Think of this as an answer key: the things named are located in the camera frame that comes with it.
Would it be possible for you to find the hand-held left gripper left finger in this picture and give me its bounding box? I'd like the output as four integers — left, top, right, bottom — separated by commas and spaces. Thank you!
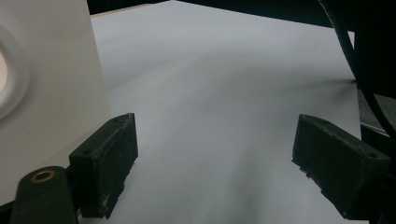
68, 112, 139, 219

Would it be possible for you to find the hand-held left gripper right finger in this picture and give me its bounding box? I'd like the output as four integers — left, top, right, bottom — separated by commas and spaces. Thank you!
291, 113, 392, 220

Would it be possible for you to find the white plastic bin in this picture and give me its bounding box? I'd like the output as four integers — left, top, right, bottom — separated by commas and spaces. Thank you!
0, 0, 113, 207

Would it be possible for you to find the left hand-held gripper black cable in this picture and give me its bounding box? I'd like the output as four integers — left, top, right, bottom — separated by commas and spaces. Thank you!
318, 0, 396, 141

